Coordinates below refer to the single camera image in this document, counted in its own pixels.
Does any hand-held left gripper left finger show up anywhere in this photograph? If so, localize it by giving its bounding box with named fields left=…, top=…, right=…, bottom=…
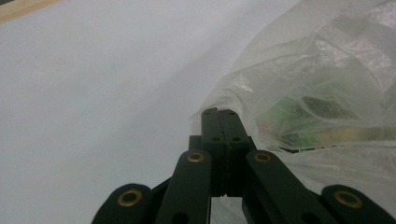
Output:
left=188, top=107, right=228, bottom=198

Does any green snack packet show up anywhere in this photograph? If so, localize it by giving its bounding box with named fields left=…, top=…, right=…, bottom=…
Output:
left=258, top=92, right=396, bottom=153

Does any clear plastic bag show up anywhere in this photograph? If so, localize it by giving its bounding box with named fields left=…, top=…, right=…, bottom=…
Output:
left=189, top=0, right=396, bottom=224

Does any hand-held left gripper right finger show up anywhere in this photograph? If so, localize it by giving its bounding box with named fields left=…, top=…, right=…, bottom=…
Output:
left=218, top=108, right=258, bottom=198

